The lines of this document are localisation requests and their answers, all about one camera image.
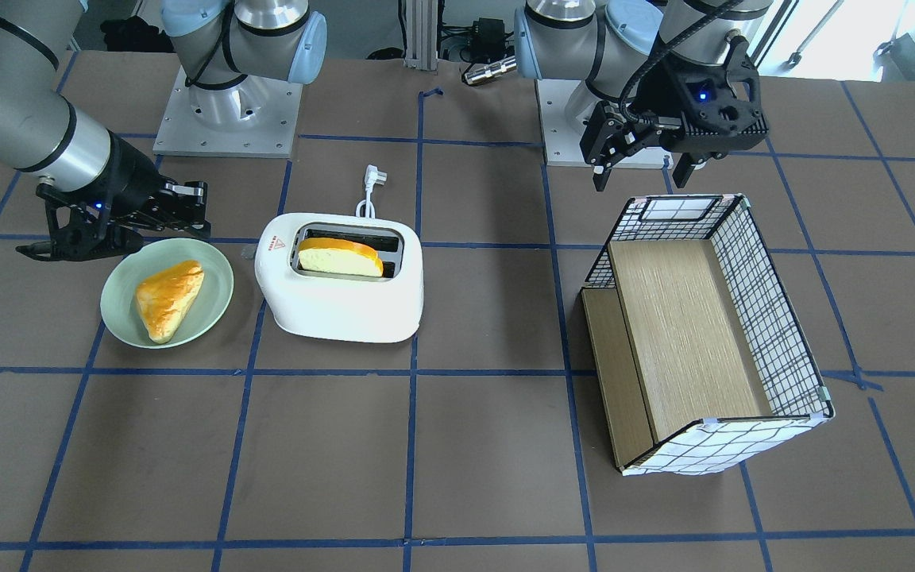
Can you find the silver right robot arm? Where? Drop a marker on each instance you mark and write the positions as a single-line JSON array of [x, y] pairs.
[[219, 44]]

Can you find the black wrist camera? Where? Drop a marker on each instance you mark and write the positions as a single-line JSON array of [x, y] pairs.
[[80, 227]]

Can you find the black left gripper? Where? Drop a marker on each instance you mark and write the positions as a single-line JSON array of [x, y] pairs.
[[663, 97]]

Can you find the bread slice in toaster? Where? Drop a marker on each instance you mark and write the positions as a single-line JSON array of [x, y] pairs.
[[339, 256]]

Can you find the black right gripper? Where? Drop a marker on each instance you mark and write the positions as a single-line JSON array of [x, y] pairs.
[[129, 176]]

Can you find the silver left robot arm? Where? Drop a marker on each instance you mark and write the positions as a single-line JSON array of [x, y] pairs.
[[610, 47]]

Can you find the triangular golden pastry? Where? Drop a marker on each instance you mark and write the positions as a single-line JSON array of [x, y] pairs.
[[163, 299]]

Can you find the silver metal cylinder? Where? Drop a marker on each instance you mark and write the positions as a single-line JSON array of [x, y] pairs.
[[478, 74]]

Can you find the aluminium frame post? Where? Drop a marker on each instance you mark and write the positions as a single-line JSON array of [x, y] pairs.
[[421, 21]]

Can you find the white toaster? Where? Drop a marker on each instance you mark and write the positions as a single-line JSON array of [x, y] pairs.
[[335, 306]]

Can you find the green plate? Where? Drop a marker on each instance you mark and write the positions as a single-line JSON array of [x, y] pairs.
[[119, 308]]

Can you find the checkered fabric wooden box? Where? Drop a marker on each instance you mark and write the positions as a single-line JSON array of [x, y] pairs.
[[701, 360]]

